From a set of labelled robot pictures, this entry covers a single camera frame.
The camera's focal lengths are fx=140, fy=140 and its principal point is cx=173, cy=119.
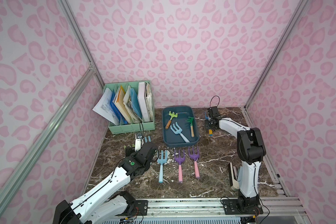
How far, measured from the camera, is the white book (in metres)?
0.93

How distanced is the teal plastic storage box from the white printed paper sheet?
36cm

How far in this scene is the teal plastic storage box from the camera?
100 cm

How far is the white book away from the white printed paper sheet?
193 millimetres

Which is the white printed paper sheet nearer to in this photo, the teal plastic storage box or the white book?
the white book

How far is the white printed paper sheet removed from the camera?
93 cm

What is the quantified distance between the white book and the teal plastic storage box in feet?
0.42
